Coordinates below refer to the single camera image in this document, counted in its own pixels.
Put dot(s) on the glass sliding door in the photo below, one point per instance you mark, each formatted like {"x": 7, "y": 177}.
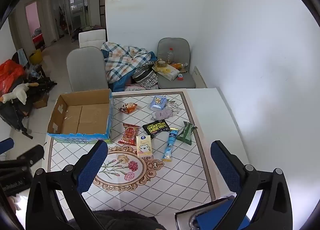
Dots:
{"x": 75, "y": 7}

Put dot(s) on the black stroller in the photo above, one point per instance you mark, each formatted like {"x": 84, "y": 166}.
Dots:
{"x": 12, "y": 117}

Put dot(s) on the clear plastic bottle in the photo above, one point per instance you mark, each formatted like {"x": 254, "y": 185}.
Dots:
{"x": 170, "y": 56}

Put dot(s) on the yellow bag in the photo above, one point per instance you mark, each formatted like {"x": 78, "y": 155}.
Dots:
{"x": 36, "y": 57}

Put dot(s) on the dark garment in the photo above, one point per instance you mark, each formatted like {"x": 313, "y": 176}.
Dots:
{"x": 125, "y": 220}

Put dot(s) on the pink cloth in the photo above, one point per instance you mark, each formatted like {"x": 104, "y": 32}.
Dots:
{"x": 140, "y": 87}

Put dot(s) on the light blue hanging cloth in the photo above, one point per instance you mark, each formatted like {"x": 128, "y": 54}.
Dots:
{"x": 22, "y": 57}

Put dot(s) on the yellow white box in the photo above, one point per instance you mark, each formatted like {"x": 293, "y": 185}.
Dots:
{"x": 170, "y": 73}

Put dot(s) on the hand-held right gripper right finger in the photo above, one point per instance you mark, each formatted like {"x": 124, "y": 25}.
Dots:
{"x": 225, "y": 167}

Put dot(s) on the striped black white cloth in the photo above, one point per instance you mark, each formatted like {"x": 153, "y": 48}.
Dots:
{"x": 146, "y": 77}

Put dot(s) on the low grey chair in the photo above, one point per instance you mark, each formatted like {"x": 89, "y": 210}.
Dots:
{"x": 178, "y": 46}

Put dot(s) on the red snack packet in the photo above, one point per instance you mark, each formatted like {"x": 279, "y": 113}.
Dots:
{"x": 128, "y": 133}

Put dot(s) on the blue tissue pack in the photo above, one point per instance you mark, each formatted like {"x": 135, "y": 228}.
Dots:
{"x": 158, "y": 103}

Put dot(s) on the small brown cardboard box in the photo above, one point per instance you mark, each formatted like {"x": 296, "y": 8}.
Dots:
{"x": 41, "y": 101}

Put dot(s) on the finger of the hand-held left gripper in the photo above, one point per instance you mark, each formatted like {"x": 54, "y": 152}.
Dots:
{"x": 6, "y": 145}
{"x": 32, "y": 153}

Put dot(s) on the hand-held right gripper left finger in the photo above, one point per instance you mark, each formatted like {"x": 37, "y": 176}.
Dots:
{"x": 92, "y": 167}

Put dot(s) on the tape roll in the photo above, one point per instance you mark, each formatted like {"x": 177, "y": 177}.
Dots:
{"x": 161, "y": 65}

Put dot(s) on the blue tube packet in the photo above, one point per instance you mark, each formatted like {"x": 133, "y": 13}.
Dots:
{"x": 171, "y": 143}

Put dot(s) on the blue seat with metal frame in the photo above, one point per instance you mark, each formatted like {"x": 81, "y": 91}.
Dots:
{"x": 212, "y": 215}

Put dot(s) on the green packet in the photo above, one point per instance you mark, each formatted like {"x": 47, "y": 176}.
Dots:
{"x": 186, "y": 133}

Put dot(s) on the pile of black items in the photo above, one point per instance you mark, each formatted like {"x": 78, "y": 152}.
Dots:
{"x": 41, "y": 82}

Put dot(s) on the white chair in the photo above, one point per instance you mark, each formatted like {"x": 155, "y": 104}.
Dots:
{"x": 91, "y": 37}

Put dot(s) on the orange plastic bag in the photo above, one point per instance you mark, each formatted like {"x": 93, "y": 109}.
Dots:
{"x": 10, "y": 73}

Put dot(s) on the white board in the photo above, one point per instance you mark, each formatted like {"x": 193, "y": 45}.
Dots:
{"x": 200, "y": 77}

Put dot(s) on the yellow tissue pack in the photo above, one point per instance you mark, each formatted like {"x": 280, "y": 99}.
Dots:
{"x": 144, "y": 146}

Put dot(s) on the purple cloth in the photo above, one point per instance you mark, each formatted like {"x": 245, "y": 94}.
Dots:
{"x": 162, "y": 114}

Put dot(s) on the black wipes packet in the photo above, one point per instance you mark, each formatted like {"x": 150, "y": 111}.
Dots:
{"x": 156, "y": 128}

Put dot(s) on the small red box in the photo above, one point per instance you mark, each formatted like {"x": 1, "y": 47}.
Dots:
{"x": 180, "y": 77}

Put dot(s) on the clear plastic wrapper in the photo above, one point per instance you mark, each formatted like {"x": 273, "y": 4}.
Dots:
{"x": 175, "y": 106}

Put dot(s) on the plaid blanket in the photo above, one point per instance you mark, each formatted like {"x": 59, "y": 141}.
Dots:
{"x": 125, "y": 57}

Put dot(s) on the orange snack packet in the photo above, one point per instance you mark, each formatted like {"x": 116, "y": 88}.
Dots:
{"x": 128, "y": 108}

